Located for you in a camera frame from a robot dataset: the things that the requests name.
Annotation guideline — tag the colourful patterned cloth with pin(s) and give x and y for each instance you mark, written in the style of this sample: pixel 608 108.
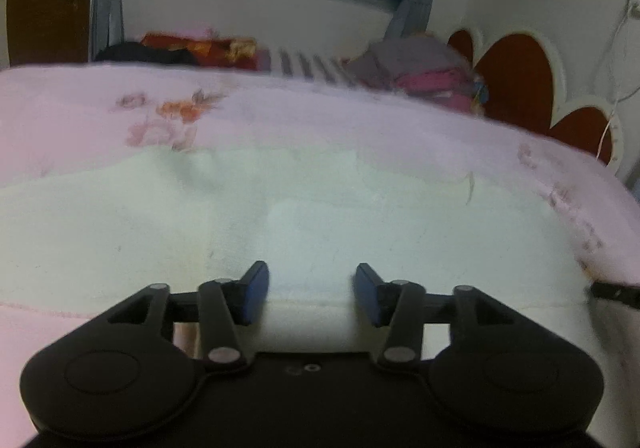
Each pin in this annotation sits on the colourful patterned cloth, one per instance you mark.
pixel 480 90

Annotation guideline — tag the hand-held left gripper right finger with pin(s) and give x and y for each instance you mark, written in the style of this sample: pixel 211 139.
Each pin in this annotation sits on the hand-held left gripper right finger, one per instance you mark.
pixel 367 293

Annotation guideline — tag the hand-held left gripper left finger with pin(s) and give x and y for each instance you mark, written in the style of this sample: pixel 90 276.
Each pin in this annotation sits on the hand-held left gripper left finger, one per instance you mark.
pixel 256 293

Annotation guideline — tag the striped pillow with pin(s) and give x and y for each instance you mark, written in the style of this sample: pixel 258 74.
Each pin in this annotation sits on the striped pillow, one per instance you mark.
pixel 310 65

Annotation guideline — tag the red and white headboard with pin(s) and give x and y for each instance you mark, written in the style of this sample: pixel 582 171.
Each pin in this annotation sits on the red and white headboard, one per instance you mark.
pixel 520 78

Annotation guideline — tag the grey folded cloth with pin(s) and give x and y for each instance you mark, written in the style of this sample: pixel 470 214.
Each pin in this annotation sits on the grey folded cloth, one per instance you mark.
pixel 405 58

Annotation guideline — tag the pink floral bedsheet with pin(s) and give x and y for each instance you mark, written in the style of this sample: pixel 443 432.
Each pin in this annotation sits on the pink floral bedsheet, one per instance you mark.
pixel 75 118

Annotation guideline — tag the red floral pillow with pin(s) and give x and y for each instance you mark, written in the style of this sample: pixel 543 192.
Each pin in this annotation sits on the red floral pillow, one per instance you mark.
pixel 210 48

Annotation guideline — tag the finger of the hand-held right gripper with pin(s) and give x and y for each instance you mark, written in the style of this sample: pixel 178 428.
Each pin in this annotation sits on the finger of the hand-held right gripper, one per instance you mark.
pixel 616 293

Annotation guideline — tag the white towel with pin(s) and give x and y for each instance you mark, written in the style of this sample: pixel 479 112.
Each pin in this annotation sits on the white towel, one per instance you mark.
pixel 320 218

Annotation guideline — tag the pink folded clothes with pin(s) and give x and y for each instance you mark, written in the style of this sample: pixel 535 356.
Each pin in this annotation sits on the pink folded clothes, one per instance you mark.
pixel 435 85

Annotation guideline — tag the dark cloth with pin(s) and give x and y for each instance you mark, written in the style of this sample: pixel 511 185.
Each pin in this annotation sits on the dark cloth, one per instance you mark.
pixel 140 53

